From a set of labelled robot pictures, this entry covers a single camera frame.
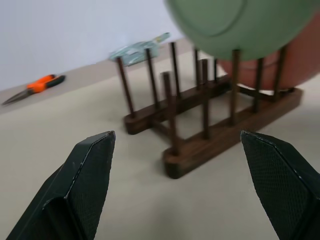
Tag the dark wooden dish rack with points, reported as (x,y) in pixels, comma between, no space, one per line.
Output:
(190,125)

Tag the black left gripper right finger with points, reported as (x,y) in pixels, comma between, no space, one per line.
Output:
(282,185)

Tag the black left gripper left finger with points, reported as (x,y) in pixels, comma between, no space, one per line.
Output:
(75,190)

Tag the clear plastic package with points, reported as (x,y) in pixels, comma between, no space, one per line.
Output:
(137,52)

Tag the brown plate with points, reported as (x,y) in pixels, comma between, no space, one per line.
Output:
(292,67)

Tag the green plate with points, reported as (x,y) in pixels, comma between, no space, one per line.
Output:
(240,25)

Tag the orange and black pliers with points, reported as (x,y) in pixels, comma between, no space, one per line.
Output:
(37,86)

